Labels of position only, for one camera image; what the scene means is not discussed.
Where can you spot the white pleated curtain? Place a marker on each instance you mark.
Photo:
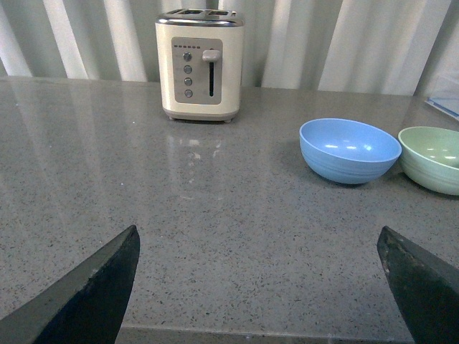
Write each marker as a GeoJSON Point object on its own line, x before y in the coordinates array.
{"type": "Point", "coordinates": [382, 47]}

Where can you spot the cream two-slot toaster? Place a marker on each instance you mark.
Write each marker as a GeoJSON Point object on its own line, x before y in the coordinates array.
{"type": "Point", "coordinates": [200, 63]}

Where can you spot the blue plastic bowl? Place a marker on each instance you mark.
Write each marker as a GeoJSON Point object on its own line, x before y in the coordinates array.
{"type": "Point", "coordinates": [347, 151]}

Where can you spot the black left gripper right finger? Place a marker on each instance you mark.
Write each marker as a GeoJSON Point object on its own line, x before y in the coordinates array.
{"type": "Point", "coordinates": [424, 287]}

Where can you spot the green plastic bowl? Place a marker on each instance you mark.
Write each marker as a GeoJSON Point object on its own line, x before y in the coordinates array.
{"type": "Point", "coordinates": [430, 157]}

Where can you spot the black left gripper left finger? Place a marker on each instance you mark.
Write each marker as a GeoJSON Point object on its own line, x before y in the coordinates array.
{"type": "Point", "coordinates": [87, 305]}

